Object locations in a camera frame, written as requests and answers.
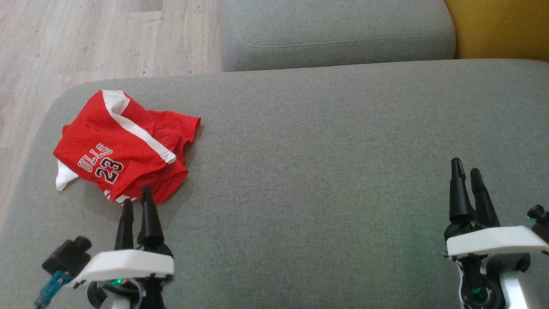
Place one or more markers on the red basketball jersey number 23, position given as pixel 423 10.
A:
pixel 85 146

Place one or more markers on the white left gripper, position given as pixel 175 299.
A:
pixel 128 264

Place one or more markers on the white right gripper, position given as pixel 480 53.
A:
pixel 493 241

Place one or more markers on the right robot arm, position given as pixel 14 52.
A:
pixel 512 292

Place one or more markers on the long grey sofa seat cushion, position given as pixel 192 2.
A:
pixel 334 34

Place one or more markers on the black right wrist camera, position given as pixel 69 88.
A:
pixel 539 216

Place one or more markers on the wide yellow sofa back cushion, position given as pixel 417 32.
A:
pixel 502 25

